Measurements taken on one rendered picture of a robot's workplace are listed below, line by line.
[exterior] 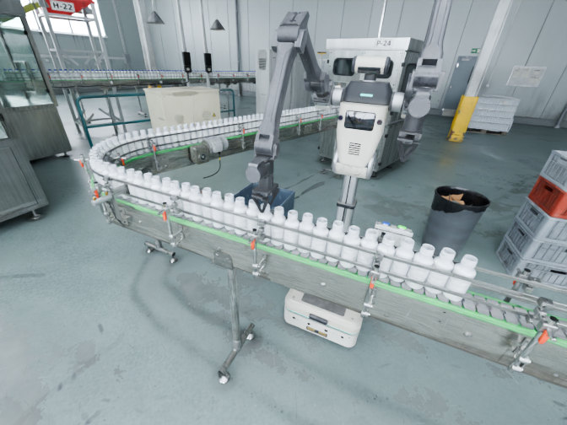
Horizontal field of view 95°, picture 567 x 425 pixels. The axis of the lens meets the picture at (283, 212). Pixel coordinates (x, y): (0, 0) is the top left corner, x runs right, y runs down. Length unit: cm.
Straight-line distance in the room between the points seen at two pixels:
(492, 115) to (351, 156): 896
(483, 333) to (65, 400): 205
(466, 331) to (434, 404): 98
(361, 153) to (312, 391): 139
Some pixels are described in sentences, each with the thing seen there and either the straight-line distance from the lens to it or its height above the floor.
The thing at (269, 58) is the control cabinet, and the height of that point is 171.
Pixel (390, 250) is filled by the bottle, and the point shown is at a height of 113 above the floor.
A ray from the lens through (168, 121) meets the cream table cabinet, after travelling 491.
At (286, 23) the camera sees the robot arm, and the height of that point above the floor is 178.
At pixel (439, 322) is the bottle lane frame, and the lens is 110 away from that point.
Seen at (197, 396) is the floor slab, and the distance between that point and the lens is 187.
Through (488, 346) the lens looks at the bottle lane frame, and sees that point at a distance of 117.
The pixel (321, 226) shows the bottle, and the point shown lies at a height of 115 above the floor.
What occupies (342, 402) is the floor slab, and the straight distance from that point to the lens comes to 186.
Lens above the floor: 166
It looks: 30 degrees down
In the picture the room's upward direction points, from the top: 3 degrees clockwise
